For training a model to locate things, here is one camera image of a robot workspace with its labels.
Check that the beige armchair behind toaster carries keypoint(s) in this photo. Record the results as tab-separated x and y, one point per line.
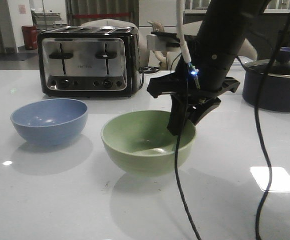
143	51

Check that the beige plastic chair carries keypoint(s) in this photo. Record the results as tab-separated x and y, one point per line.
160	55

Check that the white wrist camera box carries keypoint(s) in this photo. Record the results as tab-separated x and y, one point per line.
162	41

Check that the white cabinet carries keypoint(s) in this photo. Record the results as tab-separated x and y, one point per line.
161	11

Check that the dark blue cooking pot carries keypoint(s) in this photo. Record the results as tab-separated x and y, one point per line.
275	94

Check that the glass pot lid blue knob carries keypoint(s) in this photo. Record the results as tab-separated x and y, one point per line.
280	67

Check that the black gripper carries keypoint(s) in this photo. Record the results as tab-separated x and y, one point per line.
178	88

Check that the beige armchair right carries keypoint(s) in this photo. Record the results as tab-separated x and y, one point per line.
191	29

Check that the red trash bin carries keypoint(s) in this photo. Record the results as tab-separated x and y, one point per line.
30	37

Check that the green bowl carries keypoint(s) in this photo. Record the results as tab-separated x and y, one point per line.
139	143

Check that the black and chrome toaster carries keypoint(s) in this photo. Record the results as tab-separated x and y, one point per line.
90	61

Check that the blue bowl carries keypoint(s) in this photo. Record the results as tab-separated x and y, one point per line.
50	122

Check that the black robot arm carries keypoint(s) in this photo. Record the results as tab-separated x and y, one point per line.
217	44

